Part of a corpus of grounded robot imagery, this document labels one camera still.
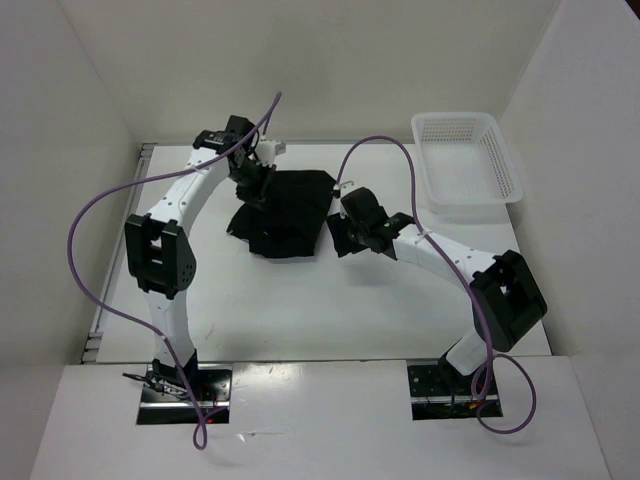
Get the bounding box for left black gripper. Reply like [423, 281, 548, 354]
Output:
[228, 160, 276, 215]

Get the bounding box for black shorts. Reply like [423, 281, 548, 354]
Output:
[227, 170, 335, 259]

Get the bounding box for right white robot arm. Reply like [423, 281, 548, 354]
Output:
[327, 182, 548, 398]

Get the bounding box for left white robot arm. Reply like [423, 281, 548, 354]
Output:
[125, 116, 286, 400]

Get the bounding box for white perforated plastic basket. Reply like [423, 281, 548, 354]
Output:
[411, 112, 523, 212]

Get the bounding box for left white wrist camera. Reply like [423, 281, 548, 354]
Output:
[254, 139, 286, 165]

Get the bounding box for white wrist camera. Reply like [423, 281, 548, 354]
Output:
[254, 139, 286, 165]
[332, 180, 357, 198]

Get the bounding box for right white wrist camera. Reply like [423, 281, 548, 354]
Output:
[332, 180, 357, 198]

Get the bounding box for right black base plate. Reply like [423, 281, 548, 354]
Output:
[407, 359, 503, 421]

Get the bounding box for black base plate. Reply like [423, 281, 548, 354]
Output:
[128, 364, 232, 426]
[407, 359, 503, 421]

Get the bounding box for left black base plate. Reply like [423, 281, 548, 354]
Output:
[128, 364, 232, 426]

